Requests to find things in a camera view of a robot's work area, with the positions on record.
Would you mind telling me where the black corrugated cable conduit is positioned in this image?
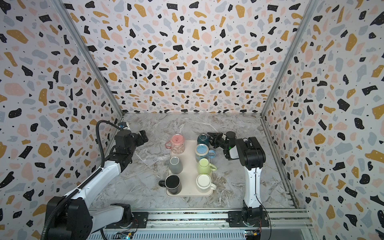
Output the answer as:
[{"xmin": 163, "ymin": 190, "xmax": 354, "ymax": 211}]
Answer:
[{"xmin": 40, "ymin": 119, "xmax": 122, "ymax": 240}]

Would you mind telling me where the white cream mug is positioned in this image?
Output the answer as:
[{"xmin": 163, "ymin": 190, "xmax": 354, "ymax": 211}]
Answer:
[{"xmin": 196, "ymin": 174, "xmax": 217, "ymax": 193}]

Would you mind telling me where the pink glass mug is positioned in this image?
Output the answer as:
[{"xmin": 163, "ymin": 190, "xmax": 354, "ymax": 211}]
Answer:
[{"xmin": 165, "ymin": 134, "xmax": 185, "ymax": 154}]

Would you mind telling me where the green circuit board left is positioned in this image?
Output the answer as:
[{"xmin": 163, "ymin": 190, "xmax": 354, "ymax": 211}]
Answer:
[{"xmin": 113, "ymin": 231, "xmax": 134, "ymax": 240}]

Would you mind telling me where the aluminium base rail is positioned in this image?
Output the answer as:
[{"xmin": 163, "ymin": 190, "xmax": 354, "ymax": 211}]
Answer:
[{"xmin": 87, "ymin": 209, "xmax": 317, "ymax": 240}]

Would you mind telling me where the light blue yellow-inside mug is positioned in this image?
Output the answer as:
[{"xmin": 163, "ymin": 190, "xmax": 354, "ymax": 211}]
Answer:
[{"xmin": 195, "ymin": 144, "xmax": 216, "ymax": 162}]

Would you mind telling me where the light green mug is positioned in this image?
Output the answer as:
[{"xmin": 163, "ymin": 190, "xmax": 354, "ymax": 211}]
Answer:
[{"xmin": 198, "ymin": 159, "xmax": 217, "ymax": 175}]

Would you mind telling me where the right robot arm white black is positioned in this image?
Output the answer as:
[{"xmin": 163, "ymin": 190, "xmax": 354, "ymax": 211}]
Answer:
[{"xmin": 208, "ymin": 131, "xmax": 271, "ymax": 229}]

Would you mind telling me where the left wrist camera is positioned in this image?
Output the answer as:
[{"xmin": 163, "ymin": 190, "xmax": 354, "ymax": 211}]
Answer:
[{"xmin": 118, "ymin": 122, "xmax": 130, "ymax": 130}]

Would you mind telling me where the beige rectangular tray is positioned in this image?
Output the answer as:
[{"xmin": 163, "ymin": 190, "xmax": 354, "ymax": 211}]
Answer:
[{"xmin": 165, "ymin": 140, "xmax": 214, "ymax": 197}]

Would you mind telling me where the black mug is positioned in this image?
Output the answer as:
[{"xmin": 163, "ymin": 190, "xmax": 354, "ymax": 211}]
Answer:
[{"xmin": 158, "ymin": 174, "xmax": 182, "ymax": 195}]

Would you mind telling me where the circuit board right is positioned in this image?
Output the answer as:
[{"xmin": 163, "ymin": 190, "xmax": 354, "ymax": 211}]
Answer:
[{"xmin": 245, "ymin": 229, "xmax": 261, "ymax": 240}]

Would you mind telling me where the dark green mug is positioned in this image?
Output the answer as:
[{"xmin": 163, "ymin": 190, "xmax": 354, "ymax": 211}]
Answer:
[{"xmin": 197, "ymin": 134, "xmax": 210, "ymax": 148}]

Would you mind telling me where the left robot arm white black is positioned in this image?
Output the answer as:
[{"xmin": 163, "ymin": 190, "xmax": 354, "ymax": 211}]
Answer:
[{"xmin": 41, "ymin": 130, "xmax": 148, "ymax": 240}]

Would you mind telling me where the grey handleless cup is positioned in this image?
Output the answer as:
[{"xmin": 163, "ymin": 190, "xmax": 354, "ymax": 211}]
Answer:
[{"xmin": 169, "ymin": 157, "xmax": 183, "ymax": 175}]

